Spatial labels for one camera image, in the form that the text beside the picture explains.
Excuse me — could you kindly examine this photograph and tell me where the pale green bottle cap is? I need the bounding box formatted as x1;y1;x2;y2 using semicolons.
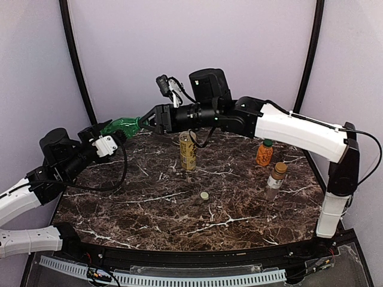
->
200;192;209;200

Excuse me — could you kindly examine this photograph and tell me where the orange juice bottle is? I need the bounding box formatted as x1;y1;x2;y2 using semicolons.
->
256;139;273;166

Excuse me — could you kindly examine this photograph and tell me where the brown coffee bottle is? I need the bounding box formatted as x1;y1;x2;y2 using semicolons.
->
265;162;287;201

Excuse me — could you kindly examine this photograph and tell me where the black frame post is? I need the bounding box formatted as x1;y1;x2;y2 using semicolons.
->
293;0;325;113
59;0;98;125

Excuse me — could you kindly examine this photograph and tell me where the green plastic bottle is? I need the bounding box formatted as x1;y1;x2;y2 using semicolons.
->
101;117;141;139

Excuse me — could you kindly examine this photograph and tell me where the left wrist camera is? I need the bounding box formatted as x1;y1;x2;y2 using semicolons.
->
92;135;118;158

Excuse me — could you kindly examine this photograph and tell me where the white slotted cable duct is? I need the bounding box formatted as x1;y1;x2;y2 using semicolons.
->
39;256;287;286

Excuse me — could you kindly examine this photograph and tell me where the yellow tea bottle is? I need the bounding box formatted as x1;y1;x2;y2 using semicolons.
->
179;131;197;170

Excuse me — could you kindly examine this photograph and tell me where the left black frame post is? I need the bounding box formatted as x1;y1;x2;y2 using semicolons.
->
59;0;98;125

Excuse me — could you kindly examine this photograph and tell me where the black front rail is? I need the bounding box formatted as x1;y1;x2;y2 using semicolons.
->
62;240;337;268

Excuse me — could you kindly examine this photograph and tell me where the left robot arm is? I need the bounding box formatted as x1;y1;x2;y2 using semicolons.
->
1;121;127;258

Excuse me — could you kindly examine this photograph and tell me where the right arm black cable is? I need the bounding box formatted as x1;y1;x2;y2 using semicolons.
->
341;128;383;186

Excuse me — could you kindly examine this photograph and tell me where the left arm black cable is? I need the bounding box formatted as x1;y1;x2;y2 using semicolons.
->
26;140;129;192

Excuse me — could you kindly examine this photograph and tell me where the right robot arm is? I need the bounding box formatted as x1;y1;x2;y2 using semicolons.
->
138;68;360;239

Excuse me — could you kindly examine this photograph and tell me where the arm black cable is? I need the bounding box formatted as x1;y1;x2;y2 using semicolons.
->
341;128;383;186
26;140;129;192

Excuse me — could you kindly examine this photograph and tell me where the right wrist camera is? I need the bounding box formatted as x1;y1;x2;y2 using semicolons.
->
156;75;186;108

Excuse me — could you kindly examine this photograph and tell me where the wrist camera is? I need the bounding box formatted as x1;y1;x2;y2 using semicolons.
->
156;75;186;108
92;135;118;158

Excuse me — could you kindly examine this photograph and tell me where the right black frame post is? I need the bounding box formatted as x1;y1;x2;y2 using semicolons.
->
293;0;325;113

